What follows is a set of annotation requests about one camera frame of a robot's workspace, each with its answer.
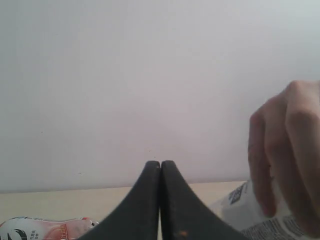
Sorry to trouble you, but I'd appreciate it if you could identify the clear bottle white barcode label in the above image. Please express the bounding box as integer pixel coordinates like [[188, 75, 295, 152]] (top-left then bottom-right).
[[210, 180, 311, 240]]

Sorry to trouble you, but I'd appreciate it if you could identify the red white bottle black cap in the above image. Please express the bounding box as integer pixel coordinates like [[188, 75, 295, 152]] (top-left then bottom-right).
[[0, 216, 99, 240]]

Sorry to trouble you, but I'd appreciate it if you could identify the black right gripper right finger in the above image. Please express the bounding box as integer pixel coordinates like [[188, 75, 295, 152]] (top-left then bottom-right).
[[159, 160, 246, 240]]

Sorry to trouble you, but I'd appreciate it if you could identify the person's open hand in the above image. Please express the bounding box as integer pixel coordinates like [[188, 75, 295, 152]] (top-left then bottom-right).
[[248, 80, 320, 238]]

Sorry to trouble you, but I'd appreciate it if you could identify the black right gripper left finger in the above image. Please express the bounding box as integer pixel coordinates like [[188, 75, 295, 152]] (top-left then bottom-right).
[[80, 160, 160, 240]]

